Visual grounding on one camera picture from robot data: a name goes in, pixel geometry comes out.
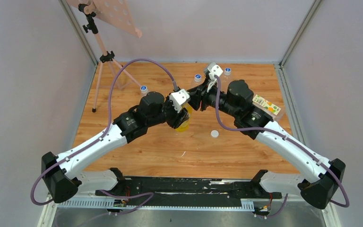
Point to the clear capped bottle left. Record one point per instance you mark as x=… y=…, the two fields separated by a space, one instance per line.
x=197 y=80

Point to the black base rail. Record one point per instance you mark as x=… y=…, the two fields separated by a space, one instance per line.
x=169 y=193

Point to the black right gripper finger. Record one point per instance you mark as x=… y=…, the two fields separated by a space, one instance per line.
x=196 y=100
x=197 y=89

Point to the yellow label juice bottle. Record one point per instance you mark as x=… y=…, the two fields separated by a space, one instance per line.
x=185 y=124

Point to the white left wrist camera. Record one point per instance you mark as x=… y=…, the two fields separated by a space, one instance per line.
x=179 y=99

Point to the large pineapple juice bottle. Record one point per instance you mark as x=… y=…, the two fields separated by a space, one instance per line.
x=275 y=111

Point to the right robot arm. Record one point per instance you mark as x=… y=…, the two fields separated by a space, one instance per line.
x=318 y=178

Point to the clear capped bottle right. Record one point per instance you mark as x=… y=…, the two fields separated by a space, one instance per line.
x=226 y=76

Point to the clear capped bottle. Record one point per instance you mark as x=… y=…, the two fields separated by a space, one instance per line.
x=197 y=80
x=226 y=76

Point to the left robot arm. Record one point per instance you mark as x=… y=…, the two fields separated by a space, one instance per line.
x=64 y=174

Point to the white bottle cap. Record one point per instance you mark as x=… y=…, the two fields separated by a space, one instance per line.
x=214 y=134

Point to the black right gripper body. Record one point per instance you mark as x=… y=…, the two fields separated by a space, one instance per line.
x=208 y=99

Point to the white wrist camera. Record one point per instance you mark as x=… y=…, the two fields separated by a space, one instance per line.
x=213 y=71
x=179 y=99

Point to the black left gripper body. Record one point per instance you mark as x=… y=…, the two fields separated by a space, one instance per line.
x=177 y=116

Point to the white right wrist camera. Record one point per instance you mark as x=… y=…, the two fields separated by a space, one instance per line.
x=213 y=71

